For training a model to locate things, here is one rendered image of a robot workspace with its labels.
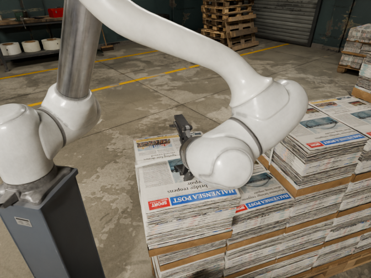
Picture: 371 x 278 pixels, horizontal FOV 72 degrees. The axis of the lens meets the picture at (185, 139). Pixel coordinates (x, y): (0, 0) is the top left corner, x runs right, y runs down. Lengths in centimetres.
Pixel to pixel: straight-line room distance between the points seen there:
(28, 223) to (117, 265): 100
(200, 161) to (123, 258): 153
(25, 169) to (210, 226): 59
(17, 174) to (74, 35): 44
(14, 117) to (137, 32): 49
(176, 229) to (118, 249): 119
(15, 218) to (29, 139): 31
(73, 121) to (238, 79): 60
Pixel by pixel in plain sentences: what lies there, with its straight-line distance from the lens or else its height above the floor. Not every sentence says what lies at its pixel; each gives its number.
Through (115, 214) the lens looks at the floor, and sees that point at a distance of 220.
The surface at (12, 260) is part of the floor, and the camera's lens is 221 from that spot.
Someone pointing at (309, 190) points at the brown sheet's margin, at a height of 86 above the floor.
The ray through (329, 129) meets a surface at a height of 107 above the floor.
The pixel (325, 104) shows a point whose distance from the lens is 145.
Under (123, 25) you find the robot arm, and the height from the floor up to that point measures 152.
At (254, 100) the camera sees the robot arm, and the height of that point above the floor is 139.
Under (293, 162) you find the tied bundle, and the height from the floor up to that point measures 98.
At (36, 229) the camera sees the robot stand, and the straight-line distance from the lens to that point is 104.
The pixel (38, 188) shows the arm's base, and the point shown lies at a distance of 95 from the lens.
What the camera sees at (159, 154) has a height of 106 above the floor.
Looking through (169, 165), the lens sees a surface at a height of 106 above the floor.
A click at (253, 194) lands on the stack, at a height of 83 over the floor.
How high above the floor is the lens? 159
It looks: 32 degrees down
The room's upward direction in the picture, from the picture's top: straight up
